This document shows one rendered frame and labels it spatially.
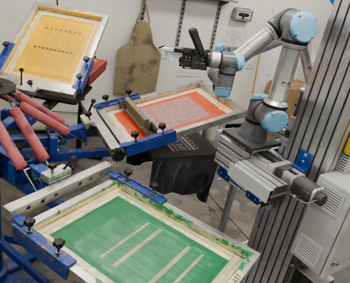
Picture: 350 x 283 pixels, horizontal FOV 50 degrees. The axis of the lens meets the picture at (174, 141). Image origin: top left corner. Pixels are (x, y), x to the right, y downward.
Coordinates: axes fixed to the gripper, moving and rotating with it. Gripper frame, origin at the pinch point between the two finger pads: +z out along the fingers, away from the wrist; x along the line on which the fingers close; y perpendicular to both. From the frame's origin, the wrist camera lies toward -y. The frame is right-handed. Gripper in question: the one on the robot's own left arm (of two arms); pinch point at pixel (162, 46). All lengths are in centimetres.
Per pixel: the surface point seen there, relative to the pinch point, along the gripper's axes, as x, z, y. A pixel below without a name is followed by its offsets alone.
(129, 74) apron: 272, -13, 51
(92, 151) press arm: 59, 24, 69
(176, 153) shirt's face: 56, -27, 66
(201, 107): 72, -43, 39
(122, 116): 78, 6, 51
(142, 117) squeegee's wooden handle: 51, -2, 43
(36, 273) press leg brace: 48, 51, 147
